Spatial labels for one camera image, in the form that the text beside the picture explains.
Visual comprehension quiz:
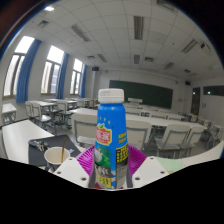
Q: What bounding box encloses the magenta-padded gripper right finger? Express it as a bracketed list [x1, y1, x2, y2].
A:
[127, 144, 170, 190]

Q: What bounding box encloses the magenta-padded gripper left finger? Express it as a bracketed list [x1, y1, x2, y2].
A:
[52, 144, 98, 190]

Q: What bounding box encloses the blue drink bottle white cap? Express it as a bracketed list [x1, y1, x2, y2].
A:
[93, 88, 130, 191]

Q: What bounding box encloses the wooden stir stick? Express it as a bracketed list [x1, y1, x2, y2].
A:
[60, 137, 67, 164]

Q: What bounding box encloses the dark blue mug cork base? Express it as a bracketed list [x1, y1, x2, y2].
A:
[43, 146, 71, 173]

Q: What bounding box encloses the group of classroom chairs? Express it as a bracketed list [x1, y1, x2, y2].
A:
[1, 96, 224, 158]

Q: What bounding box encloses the bunch of keys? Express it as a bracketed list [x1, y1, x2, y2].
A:
[32, 140, 50, 152]

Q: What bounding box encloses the black notebook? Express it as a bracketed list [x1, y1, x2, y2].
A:
[27, 134, 82, 167]

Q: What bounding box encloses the green chalkboard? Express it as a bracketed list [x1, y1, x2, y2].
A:
[108, 79, 174, 110]

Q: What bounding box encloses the blue curtain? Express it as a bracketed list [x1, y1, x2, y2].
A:
[15, 39, 43, 104]
[79, 63, 89, 99]
[55, 52, 70, 100]

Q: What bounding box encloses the dark door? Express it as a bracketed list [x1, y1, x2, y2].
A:
[191, 87, 201, 116]

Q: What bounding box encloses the tall window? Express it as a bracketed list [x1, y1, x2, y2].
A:
[69, 58, 85, 96]
[40, 45, 65, 95]
[2, 35, 36, 98]

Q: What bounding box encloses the group of ceiling lights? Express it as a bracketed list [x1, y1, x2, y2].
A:
[36, 0, 214, 73]

